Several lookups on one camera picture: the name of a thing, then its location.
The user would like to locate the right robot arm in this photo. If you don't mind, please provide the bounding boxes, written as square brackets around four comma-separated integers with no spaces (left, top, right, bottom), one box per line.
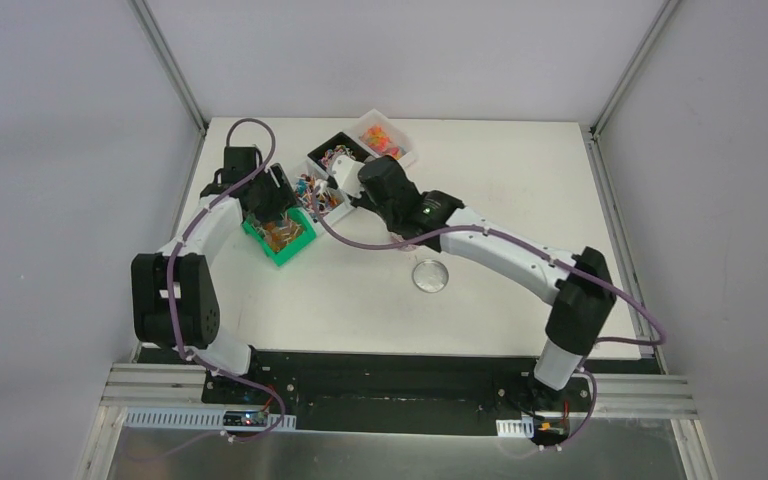
[335,156,617,410]

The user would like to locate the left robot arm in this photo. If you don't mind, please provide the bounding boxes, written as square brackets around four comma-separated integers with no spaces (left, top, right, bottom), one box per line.
[131,146,297,405]

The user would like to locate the white gummy bin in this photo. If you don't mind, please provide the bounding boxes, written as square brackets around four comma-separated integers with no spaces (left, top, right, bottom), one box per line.
[343,109,418,168]

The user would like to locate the green candy bin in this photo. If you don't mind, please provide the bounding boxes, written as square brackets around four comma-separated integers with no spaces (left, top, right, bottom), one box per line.
[242,207,317,267]

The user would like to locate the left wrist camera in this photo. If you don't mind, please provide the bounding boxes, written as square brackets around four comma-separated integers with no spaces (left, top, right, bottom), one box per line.
[268,163,290,189]

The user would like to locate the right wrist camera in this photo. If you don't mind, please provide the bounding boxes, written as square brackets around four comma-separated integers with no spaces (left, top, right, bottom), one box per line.
[328,155,364,199]

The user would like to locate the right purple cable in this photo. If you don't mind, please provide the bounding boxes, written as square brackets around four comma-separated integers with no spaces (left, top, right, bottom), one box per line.
[309,185,669,452]

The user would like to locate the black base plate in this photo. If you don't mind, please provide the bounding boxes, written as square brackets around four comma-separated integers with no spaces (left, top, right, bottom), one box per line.
[201,350,593,437]

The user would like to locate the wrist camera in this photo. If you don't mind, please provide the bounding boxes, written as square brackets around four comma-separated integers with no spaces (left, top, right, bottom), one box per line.
[328,155,364,199]
[268,163,290,189]

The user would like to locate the clear plastic jar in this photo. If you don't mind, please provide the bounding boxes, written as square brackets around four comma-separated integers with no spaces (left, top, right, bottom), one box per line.
[391,234,417,252]

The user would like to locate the white lollipop bin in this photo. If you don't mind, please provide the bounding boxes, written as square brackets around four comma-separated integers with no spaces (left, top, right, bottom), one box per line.
[289,172,354,232]

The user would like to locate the black lollipop bin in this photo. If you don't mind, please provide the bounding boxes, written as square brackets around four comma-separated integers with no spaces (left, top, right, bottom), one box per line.
[304,132,373,175]

